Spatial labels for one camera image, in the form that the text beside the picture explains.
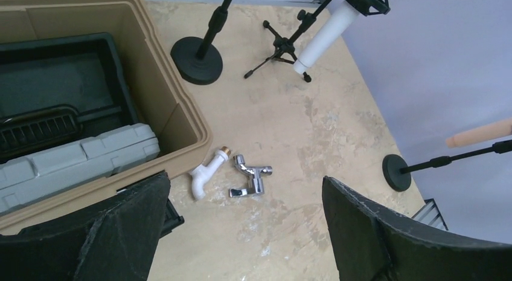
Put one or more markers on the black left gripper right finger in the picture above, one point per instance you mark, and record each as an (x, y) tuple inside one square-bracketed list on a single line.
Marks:
[(373, 242)]

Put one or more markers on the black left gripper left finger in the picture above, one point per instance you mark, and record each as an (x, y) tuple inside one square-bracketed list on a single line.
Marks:
[(114, 239)]

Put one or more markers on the black round-base mic stand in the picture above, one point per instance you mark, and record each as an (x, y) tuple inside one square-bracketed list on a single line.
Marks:
[(197, 59)]

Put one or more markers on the white microphone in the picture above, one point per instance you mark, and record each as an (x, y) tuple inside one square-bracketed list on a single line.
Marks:
[(338, 22)]

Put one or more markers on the black tripod mic stand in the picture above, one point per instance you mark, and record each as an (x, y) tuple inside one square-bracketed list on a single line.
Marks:
[(284, 47)]

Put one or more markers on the right round-base mic stand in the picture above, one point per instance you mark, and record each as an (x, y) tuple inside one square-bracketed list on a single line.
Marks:
[(398, 174)]

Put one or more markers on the beige pink microphone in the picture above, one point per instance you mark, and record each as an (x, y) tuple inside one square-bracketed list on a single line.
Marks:
[(487, 132)]

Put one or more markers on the grey plastic tool case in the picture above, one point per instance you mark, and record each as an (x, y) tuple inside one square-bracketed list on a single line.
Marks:
[(37, 176)]

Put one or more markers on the white plastic faucet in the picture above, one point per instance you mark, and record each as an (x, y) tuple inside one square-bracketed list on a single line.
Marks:
[(203, 173)]

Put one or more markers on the chrome metal faucet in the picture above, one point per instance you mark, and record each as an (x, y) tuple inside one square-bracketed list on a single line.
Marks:
[(255, 178)]

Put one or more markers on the tan plastic storage case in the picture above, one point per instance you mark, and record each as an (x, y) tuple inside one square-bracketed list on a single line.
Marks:
[(161, 98)]

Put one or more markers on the black inner tray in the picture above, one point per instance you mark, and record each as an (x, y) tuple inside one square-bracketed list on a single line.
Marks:
[(59, 90)]

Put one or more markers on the aluminium rail frame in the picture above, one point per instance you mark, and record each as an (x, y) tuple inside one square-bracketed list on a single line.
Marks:
[(430, 215)]

